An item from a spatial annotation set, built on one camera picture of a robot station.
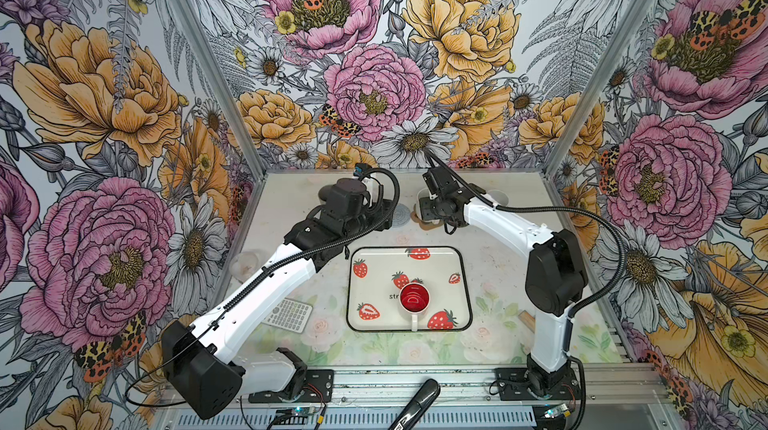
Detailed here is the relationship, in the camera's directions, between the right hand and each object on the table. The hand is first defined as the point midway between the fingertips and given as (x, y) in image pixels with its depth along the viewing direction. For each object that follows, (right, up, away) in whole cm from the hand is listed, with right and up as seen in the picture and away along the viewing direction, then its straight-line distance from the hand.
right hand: (433, 215), depth 93 cm
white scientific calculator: (-41, -27, -8) cm, 50 cm away
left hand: (-15, +2, -18) cm, 24 cm away
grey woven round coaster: (-9, -1, +15) cm, 18 cm away
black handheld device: (-7, -41, -26) cm, 49 cm away
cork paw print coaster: (-2, -4, +12) cm, 13 cm away
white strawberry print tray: (-18, -19, +1) cm, 26 cm away
